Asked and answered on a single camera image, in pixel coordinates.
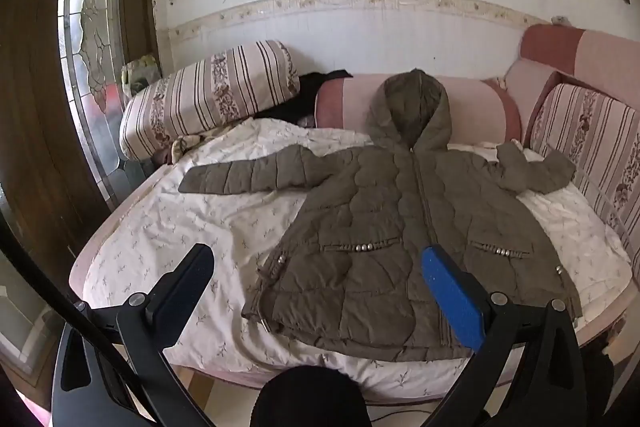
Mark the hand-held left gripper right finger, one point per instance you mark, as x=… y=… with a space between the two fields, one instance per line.
x=450 y=302

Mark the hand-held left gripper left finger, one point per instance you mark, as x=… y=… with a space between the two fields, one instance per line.
x=190 y=277

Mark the olive hooded puffer jacket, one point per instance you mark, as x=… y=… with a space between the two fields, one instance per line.
x=360 y=217

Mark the white floral bedsheet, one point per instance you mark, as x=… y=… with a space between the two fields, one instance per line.
x=165 y=232

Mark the beige crumpled cloth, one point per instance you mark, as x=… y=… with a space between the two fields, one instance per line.
x=184 y=147

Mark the striped floral pillow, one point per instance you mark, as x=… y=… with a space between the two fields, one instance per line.
x=200 y=97

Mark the purple cloth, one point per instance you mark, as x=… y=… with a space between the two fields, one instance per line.
x=307 y=122

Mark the crumpled plastic bag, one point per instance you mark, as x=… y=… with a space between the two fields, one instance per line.
x=140 y=74

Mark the black cloth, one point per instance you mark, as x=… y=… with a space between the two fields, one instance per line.
x=305 y=97

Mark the striped floral back cushion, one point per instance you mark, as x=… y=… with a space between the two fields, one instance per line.
x=595 y=137

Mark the pink bolster cushion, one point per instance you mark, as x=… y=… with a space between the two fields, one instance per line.
x=350 y=102

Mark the pink red sofa backrest cushion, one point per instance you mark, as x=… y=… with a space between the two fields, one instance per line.
x=575 y=52

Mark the small grey object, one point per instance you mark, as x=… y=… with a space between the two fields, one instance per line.
x=561 y=20

